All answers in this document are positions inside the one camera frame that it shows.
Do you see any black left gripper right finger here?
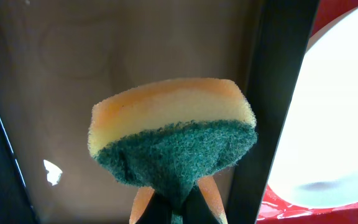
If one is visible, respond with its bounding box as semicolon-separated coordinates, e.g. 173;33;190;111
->
181;186;219;224

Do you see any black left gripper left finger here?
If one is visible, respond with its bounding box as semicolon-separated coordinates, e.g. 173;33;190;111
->
135;193;172;224

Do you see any green yellow sponge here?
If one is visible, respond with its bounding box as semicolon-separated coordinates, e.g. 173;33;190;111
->
88;78;258;223

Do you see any white plate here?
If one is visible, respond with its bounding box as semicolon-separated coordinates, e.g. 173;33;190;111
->
268;8;358;208

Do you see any red plastic tray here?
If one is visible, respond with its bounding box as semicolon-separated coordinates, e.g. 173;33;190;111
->
257;0;358;224

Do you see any black plastic tray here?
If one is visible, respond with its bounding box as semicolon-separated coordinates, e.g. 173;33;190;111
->
0;0;318;223

